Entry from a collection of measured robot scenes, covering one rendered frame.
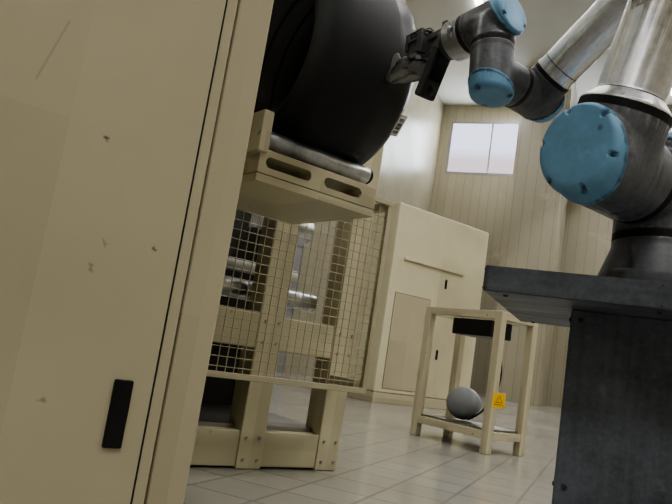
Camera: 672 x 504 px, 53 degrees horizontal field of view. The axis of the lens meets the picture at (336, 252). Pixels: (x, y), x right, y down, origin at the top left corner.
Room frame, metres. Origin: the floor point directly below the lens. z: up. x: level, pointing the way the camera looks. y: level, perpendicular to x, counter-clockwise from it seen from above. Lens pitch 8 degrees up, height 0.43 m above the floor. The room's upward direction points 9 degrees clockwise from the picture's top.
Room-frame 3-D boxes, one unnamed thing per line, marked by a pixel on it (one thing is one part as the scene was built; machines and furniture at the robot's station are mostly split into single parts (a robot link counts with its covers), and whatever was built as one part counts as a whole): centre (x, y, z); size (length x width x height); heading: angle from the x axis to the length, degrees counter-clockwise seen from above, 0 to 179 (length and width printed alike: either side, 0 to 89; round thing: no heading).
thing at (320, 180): (1.64, 0.09, 0.83); 0.36 x 0.09 x 0.06; 127
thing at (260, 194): (1.75, 0.17, 0.80); 0.37 x 0.36 x 0.02; 37
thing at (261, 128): (1.65, 0.32, 0.90); 0.40 x 0.03 x 0.10; 37
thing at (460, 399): (4.15, -0.94, 0.40); 0.60 x 0.35 x 0.80; 37
